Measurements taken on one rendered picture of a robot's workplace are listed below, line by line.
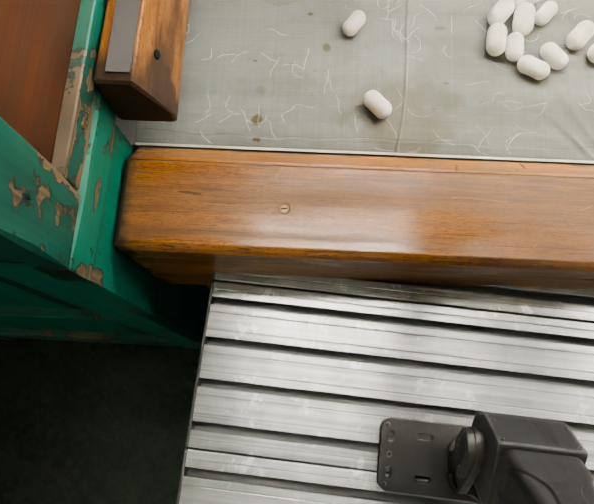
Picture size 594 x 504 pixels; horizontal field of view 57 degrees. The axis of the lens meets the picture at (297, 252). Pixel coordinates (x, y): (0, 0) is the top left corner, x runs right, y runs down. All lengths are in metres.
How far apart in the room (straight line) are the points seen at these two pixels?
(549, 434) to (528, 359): 0.17
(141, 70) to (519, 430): 0.43
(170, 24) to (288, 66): 0.14
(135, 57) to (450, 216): 0.32
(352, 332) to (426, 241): 0.14
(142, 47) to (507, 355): 0.48
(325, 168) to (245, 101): 0.13
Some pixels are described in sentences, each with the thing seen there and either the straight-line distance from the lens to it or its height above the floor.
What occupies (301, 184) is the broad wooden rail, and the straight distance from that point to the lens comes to 0.54.
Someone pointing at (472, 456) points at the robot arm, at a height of 0.80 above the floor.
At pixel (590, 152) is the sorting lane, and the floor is 0.74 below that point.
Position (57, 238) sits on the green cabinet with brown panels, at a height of 0.87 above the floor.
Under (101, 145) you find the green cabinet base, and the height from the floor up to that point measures 0.82.
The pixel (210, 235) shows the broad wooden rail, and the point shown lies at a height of 0.76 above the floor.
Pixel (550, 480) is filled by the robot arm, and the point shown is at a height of 0.86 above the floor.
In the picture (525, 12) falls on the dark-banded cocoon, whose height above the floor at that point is 0.76.
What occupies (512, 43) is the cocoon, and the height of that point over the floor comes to 0.76.
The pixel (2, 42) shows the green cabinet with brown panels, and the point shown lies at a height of 0.96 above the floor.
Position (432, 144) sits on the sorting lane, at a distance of 0.60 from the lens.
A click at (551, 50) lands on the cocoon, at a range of 0.67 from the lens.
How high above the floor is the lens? 1.27
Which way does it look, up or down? 75 degrees down
